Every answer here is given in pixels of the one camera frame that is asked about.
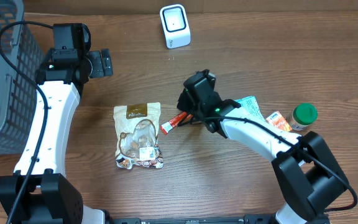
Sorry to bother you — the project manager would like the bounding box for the red stick packet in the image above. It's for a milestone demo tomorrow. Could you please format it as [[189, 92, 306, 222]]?
[[160, 111, 193, 135]]

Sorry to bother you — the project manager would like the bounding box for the beige snack pouch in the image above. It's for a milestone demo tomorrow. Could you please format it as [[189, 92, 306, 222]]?
[[113, 102, 163, 169]]

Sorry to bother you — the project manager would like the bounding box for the teal tissue packet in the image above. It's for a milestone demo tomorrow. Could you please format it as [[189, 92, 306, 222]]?
[[236, 96, 265, 122]]

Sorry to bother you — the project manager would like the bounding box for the orange small box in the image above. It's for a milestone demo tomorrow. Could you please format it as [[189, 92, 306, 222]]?
[[265, 111, 292, 132]]

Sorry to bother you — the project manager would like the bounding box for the green lid jar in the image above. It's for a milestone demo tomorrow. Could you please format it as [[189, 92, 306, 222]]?
[[287, 103, 318, 131]]

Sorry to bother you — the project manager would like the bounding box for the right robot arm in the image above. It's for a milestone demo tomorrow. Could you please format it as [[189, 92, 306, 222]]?
[[177, 69, 358, 223]]

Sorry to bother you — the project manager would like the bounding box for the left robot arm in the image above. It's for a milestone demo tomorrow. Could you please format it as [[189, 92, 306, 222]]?
[[0, 22, 113, 223]]

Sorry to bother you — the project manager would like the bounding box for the white barcode scanner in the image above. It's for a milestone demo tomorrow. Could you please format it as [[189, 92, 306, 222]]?
[[159, 4, 191, 49]]

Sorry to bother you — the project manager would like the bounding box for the grey plastic mesh basket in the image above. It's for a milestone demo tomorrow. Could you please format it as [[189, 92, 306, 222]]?
[[0, 0, 44, 154]]

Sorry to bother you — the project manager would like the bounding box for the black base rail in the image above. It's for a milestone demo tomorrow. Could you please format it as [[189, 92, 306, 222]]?
[[106, 215, 277, 224]]

